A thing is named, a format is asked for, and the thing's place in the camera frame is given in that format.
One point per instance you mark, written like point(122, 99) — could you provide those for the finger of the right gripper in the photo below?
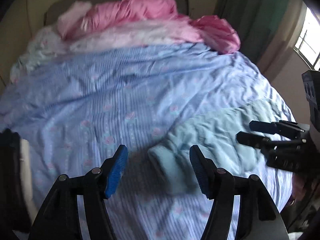
point(254, 141)
point(283, 128)

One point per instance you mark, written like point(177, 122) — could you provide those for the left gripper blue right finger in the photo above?
point(204, 170)

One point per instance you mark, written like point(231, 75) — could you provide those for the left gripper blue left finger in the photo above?
point(115, 168)

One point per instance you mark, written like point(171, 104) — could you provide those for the blue striped floral bedsheet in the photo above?
point(76, 110)

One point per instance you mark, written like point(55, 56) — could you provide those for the window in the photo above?
point(308, 43)

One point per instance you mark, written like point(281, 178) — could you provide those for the white folded garment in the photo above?
point(26, 179)

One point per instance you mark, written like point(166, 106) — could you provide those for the black folded clothes stack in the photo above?
point(14, 214)

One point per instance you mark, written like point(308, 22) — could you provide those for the green curtain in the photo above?
point(255, 21)

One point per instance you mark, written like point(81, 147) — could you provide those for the light floral quilt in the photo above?
point(48, 43)

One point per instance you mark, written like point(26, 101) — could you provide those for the pink satin blanket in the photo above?
point(82, 19)

